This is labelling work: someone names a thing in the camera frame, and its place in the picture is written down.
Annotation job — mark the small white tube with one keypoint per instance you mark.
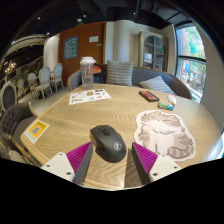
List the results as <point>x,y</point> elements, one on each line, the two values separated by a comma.
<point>171,99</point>

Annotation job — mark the small white wall sign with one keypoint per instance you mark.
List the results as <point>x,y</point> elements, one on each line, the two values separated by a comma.
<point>93,38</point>

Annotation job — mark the glass-door wooden cabinet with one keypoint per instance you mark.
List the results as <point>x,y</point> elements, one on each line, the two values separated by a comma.
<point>153,50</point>

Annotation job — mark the small striped cushion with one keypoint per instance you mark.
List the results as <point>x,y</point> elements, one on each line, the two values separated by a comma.
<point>156,85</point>

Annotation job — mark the blue wall poster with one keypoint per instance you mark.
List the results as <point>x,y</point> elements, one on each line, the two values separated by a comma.
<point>71,47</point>

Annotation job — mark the large striped cushion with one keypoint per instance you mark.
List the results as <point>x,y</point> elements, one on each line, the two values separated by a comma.
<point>119,73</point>

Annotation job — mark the oval-back grey chair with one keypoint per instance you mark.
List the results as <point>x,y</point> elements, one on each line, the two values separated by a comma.
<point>8,95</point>

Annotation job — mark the yellow and white card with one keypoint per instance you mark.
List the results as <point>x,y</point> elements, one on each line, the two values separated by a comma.
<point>36,130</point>

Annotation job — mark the grey curved sofa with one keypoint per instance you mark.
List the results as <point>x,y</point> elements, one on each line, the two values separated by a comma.
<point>143,76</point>

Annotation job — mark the group of pale dining chairs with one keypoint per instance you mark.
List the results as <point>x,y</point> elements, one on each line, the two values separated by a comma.
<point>45,78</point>

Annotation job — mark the grey tufted armchair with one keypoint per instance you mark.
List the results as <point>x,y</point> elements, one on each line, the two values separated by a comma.
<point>15,120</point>

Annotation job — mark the white printed paper sheet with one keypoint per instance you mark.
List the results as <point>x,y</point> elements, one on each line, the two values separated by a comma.
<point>88,96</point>

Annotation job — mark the clear shaker bottle white lid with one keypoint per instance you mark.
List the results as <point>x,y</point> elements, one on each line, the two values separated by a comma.
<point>87,75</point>

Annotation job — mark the black and red flat case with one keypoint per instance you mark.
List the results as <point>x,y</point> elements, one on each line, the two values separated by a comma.
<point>149,96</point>

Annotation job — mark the small green packet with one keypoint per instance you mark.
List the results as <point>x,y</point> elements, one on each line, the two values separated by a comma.
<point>165,106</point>

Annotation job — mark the orange round side table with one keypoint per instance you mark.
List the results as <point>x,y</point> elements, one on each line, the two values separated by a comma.
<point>98,69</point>

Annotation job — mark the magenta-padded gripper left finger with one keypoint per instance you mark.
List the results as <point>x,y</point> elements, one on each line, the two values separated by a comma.
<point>58,163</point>

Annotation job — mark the cat-shaped mouse pad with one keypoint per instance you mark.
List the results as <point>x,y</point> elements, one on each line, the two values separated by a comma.
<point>163,131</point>

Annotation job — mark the black computer mouse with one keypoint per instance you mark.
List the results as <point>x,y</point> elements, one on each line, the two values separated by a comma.
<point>108,143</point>

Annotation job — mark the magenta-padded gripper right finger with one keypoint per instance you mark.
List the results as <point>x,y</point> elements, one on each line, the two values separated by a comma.
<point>160,165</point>

